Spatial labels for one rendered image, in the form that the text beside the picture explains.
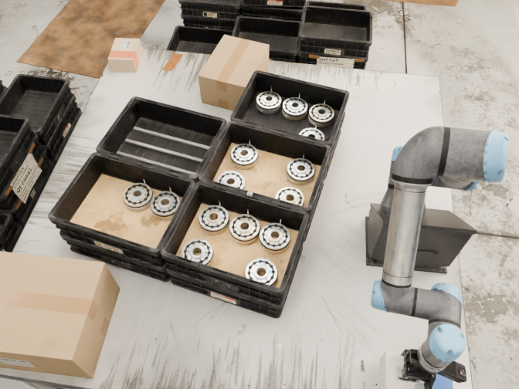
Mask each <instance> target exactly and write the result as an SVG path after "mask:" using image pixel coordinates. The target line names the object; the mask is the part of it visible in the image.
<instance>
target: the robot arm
mask: <svg viewBox="0 0 519 389"><path fill-rule="evenodd" d="M509 140H510V138H509V136H508V134H506V133H504V132H498V131H497V130H493V131H489V130H473V129H464V128H455V127H441V126H435V127H428V128H426V129H424V130H421V131H419V132H418V133H417V134H415V135H414V136H413V137H411V138H410V139H409V140H408V141H407V142H406V144H405V145H402V146H397V147H395V148H394V150H393V152H392V159H391V166H390V172H389V177H388V188H387V191H386V193H385V195H384V197H383V199H382V201H381V203H380V205H379V212H380V213H382V214H383V215H387V216H390V221H389V227H388V238H387V243H386V249H385V259H384V265H383V271H382V280H379V281H378V280H375V281H374V284H373V288H372V294H371V306H372V307H373V308H374V309H377V310H383V311H385V312H387V313H397V314H401V315H405V316H412V317H416V318H420V319H424V320H428V321H429V322H428V336H427V339H426V341H425V342H424V343H423V344H422V345H421V346H420V347H419V349H418V350H416V349H410V350H407V349H404V350H403V352H402V353H401V356H404V367H403V369H402V377H403V378H402V379H401V381H411V382H416V380H418V381H423V382H425V383H424V384H423V383H417V384H416V385H415V387H414V388H413V389H433V384H434V382H435V380H436V374H439V375H441V376H443V377H446V378H448V379H450V380H452V381H455V382H457V383H463V382H467V380H466V367H465V366H464V365H462V364H460V363H458V362H456V361H454V360H456V359H457V358H459V357H460V355H461V354H462V352H463V351H464V349H465V347H466V338H465V336H464V335H463V332H462V331H461V313H462V308H463V304H462V293H461V291H460V289H459V288H458V287H457V286H454V285H453V284H450V283H446V282H444V283H440V282H439V283H436V284H434V285H433V286H432V288H431V290H428V289H420V288H416V287H412V277H413V272H414V266H415V261H416V252H417V247H418V242H419V233H420V228H421V223H422V219H424V218H426V203H425V199H426V189H427V188H428V187H429V186H433V187H439V188H451V189H457V190H461V191H472V190H474V189H475V188H476V187H477V184H478V183H479V181H486V182H488V183H492V182H496V183H498V182H501V181H502V180H503V179H504V173H505V169H506V164H507V155H508V149H509ZM405 377H406V379H405Z"/></svg>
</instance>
